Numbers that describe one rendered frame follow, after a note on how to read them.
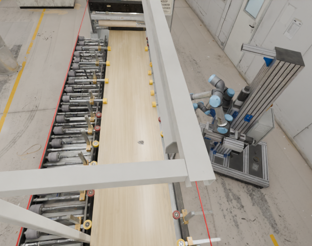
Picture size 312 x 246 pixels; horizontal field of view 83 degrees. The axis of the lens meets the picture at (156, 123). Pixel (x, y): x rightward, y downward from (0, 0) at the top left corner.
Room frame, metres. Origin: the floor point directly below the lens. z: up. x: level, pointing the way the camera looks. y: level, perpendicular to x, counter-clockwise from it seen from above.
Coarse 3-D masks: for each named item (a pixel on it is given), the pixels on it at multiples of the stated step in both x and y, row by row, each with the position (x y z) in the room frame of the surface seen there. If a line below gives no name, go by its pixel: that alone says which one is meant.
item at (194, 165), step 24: (168, 48) 0.77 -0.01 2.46; (168, 72) 0.59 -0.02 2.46; (168, 96) 0.49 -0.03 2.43; (192, 120) 0.36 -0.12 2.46; (192, 144) 0.27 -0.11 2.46; (48, 168) 0.15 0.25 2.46; (72, 168) 0.16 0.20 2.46; (96, 168) 0.17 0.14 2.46; (120, 168) 0.17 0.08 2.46; (144, 168) 0.18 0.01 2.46; (168, 168) 0.19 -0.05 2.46; (192, 168) 0.20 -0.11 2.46; (0, 192) 0.08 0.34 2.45; (24, 192) 0.09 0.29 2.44; (48, 192) 0.10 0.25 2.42; (0, 216) 0.06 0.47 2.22; (24, 216) 0.08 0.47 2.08
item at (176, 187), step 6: (168, 156) 1.14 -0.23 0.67; (174, 186) 0.72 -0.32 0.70; (174, 192) 0.66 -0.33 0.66; (180, 192) 0.66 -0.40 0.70; (180, 198) 0.59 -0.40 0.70; (180, 204) 0.53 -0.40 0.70; (180, 210) 0.46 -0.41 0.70; (180, 222) 0.34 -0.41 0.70; (180, 228) 0.28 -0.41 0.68; (186, 228) 0.29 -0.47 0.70; (186, 234) 0.23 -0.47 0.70
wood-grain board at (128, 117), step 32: (128, 64) 2.77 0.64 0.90; (128, 96) 1.96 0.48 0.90; (128, 128) 1.36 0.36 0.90; (128, 160) 0.90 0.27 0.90; (160, 160) 0.95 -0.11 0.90; (96, 192) 0.49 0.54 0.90; (128, 192) 0.53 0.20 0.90; (160, 192) 0.57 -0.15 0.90; (96, 224) 0.20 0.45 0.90; (128, 224) 0.23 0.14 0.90; (160, 224) 0.27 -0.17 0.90
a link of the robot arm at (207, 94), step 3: (213, 90) 1.57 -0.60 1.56; (216, 90) 1.53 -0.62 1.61; (219, 90) 1.52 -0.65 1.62; (192, 93) 1.72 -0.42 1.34; (198, 93) 1.65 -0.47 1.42; (201, 93) 1.62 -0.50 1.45; (204, 93) 1.60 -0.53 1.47; (207, 93) 1.59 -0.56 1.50; (210, 93) 1.57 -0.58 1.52; (192, 96) 1.65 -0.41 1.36; (195, 96) 1.63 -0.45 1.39; (198, 96) 1.61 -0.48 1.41; (201, 96) 1.60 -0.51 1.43; (204, 96) 1.58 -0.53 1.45; (207, 96) 1.57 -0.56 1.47; (210, 96) 1.56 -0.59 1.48; (192, 99) 1.63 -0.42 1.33; (195, 99) 1.62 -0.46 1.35
